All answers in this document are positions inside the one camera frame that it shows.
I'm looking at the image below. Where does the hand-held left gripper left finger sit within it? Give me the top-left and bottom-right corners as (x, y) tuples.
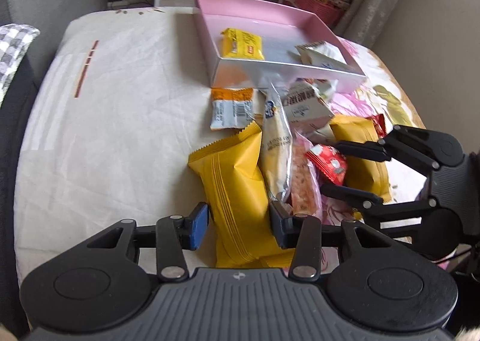
(86, 203), (209, 282)

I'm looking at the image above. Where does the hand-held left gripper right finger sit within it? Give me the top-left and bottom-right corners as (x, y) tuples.
(269, 200), (411, 282)

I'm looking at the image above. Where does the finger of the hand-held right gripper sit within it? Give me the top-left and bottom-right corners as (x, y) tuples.
(333, 124), (441, 177)
(321, 183), (440, 237)

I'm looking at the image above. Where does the small red snack packet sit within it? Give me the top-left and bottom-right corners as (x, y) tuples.
(304, 143), (348, 185)

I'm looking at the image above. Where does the large yellow snack packet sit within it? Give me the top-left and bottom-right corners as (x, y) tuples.
(329, 115), (393, 204)
(187, 121), (299, 270)

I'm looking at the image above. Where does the long clear bread packet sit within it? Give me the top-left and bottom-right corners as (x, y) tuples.
(260, 80), (294, 204)

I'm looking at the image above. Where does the pink cardboard box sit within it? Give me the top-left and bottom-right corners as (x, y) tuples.
(194, 0), (367, 93)

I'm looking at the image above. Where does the red zigzag-edged snack packet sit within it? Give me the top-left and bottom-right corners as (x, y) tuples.
(364, 113), (387, 139)

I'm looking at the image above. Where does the clear pink cracker packet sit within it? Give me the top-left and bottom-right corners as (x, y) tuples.
(292, 129), (324, 222)

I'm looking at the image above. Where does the grey snack packet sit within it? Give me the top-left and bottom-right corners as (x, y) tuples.
(283, 80), (335, 128)

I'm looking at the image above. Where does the white green-print snack packet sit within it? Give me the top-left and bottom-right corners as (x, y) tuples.
(309, 79), (339, 100)

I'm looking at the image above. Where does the white and beige snack packet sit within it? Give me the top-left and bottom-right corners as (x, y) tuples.
(288, 40), (349, 69)

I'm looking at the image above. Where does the orange and white snack packet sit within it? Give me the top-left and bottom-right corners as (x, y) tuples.
(209, 87), (256, 131)

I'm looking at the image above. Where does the large pink plastic basket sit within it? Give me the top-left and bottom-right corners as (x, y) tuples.
(294, 0), (348, 27)

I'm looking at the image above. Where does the orange-yellow snack packet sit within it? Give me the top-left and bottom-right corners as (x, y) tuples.
(219, 27), (266, 61)

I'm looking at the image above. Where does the grey checked pillow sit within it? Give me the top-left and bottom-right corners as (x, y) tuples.
(0, 23), (41, 102)

